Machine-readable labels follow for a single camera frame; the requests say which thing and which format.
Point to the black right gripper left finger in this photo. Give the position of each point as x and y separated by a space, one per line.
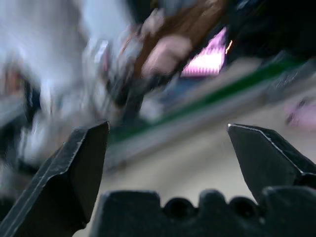
61 182

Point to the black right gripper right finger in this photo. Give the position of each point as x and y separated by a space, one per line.
266 158

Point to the pink shoe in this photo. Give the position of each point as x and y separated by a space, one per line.
303 115

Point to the green table edge strip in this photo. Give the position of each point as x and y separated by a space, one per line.
197 101

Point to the person in brown clothing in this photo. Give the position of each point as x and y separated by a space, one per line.
170 49

